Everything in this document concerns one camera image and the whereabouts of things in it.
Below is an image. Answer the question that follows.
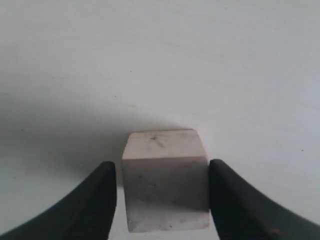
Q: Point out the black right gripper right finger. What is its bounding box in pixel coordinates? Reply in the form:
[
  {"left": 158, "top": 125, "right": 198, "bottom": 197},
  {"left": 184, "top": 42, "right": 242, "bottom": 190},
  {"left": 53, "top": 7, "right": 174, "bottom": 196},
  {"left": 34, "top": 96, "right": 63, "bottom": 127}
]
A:
[{"left": 208, "top": 159, "right": 320, "bottom": 240}]

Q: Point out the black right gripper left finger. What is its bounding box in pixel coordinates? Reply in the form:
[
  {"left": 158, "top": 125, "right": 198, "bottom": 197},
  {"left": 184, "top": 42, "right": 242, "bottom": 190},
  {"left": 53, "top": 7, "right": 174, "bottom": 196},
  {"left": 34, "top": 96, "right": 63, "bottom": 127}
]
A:
[{"left": 0, "top": 161, "right": 117, "bottom": 240}]

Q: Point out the small pale wooden cube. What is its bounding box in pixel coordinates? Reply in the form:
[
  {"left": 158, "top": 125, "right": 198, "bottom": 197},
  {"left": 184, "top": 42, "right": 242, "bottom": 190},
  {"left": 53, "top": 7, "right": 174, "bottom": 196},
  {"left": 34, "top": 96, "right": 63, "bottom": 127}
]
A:
[{"left": 121, "top": 129, "right": 209, "bottom": 233}]

